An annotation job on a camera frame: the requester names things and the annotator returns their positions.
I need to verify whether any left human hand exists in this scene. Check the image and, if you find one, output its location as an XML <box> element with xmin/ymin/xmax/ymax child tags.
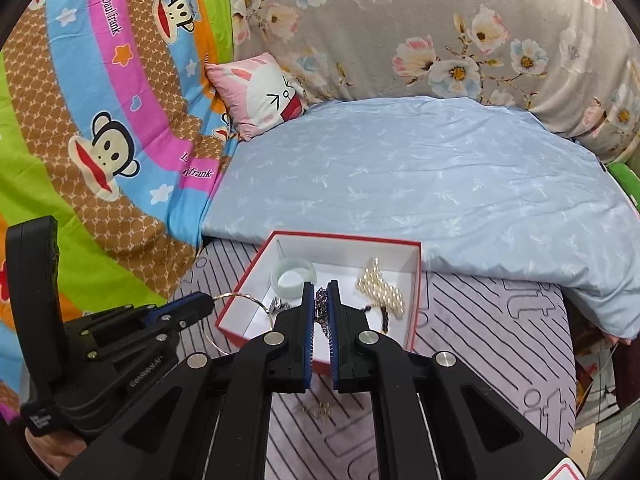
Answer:
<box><xmin>24</xmin><ymin>428</ymin><xmax>87</xmax><ymax>477</ymax></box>

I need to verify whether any pale green jade bangle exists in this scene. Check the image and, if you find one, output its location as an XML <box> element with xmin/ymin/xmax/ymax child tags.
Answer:
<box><xmin>270</xmin><ymin>258</ymin><xmax>317</xmax><ymax>299</ymax></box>

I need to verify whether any grey floral duvet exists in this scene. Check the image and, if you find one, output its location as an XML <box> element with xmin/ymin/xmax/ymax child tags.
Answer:
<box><xmin>231</xmin><ymin>0</ymin><xmax>639</xmax><ymax>162</ymax></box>

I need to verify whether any red jewelry box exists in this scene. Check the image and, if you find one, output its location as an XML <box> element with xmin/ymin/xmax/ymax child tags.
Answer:
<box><xmin>216</xmin><ymin>231</ymin><xmax>424</xmax><ymax>350</ymax></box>

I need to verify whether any colourful monkey cartoon blanket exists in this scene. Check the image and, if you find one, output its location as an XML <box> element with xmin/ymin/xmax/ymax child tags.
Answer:
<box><xmin>0</xmin><ymin>0</ymin><xmax>239</xmax><ymax>411</ymax></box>

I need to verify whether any light blue quilt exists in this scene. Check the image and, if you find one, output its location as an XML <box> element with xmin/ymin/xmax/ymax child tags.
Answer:
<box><xmin>202</xmin><ymin>96</ymin><xmax>639</xmax><ymax>339</ymax></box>

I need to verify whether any pink rabbit cushion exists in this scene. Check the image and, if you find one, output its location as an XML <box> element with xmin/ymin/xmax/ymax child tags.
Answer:
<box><xmin>205</xmin><ymin>52</ymin><xmax>306</xmax><ymax>141</ymax></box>

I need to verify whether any thin gold bangle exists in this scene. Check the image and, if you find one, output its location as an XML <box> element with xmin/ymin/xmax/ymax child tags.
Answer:
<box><xmin>198</xmin><ymin>292</ymin><xmax>274</xmax><ymax>356</ymax></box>

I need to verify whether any green plastic stool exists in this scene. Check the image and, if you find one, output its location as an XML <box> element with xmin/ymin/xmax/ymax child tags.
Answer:
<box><xmin>608</xmin><ymin>162</ymin><xmax>640</xmax><ymax>210</ymax></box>

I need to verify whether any white pearl bracelet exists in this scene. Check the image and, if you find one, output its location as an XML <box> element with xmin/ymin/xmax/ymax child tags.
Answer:
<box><xmin>354</xmin><ymin>257</ymin><xmax>407</xmax><ymax>321</ymax></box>

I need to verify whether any dark bead gold bracelet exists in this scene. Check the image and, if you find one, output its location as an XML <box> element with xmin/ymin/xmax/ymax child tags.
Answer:
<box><xmin>363</xmin><ymin>302</ymin><xmax>393</xmax><ymax>335</ymax></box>

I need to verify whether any silver metal wristwatch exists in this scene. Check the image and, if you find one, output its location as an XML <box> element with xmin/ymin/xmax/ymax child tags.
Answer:
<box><xmin>268</xmin><ymin>297</ymin><xmax>292</xmax><ymax>318</ymax></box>

